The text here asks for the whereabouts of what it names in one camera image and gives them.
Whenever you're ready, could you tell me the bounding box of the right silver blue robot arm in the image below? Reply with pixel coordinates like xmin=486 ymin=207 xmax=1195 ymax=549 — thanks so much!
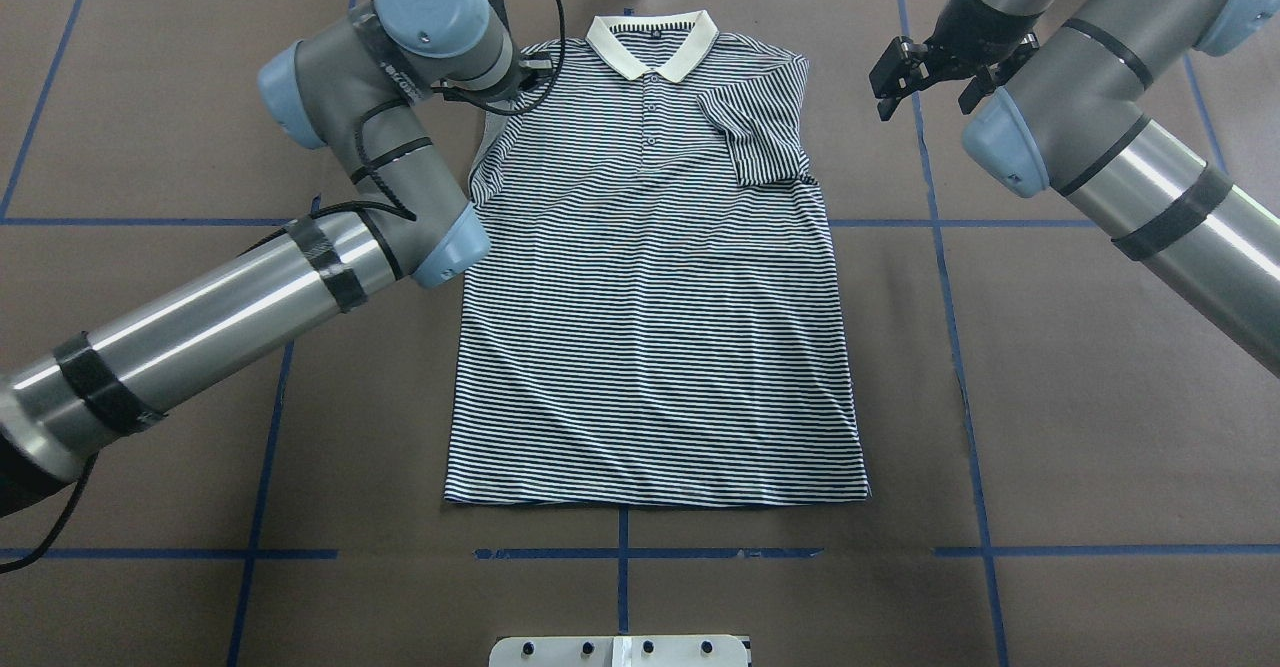
xmin=869 ymin=0 xmax=1279 ymax=373

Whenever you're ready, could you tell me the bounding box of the navy white striped polo shirt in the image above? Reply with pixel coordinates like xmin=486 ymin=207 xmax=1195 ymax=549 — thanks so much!
xmin=443 ymin=10 xmax=870 ymax=508

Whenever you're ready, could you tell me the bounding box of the white camera mast base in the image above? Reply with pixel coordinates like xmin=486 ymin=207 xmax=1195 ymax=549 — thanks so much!
xmin=488 ymin=634 xmax=753 ymax=666

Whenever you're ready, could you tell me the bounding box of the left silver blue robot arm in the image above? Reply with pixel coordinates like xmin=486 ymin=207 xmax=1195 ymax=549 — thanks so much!
xmin=1 ymin=0 xmax=557 ymax=515

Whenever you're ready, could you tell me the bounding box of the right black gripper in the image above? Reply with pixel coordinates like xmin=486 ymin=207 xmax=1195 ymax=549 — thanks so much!
xmin=868 ymin=0 xmax=1038 ymax=123

